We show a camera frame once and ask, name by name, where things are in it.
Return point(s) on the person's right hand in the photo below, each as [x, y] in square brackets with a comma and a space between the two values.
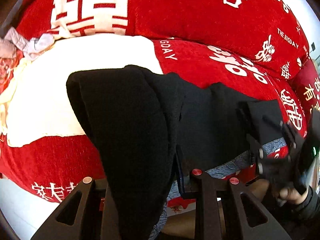
[292, 195]

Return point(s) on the red printed plush pillow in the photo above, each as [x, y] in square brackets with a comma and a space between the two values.
[175, 12]

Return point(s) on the red and white printed blanket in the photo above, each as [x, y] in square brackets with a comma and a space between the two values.
[50, 160]

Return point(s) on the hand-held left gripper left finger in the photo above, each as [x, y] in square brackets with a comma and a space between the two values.
[87, 192]

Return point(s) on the dark red printed cushion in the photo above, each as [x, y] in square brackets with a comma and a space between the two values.
[307, 85]

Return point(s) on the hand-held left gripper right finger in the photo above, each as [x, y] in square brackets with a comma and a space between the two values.
[201, 195]

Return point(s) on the black pants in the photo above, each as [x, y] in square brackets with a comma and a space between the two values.
[130, 130]

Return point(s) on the person's right forearm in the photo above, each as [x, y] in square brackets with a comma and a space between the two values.
[311, 210]

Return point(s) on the grey crumpled cloth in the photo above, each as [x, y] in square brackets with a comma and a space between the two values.
[37, 45]

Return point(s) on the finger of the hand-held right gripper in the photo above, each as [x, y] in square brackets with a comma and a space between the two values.
[290, 132]
[253, 143]

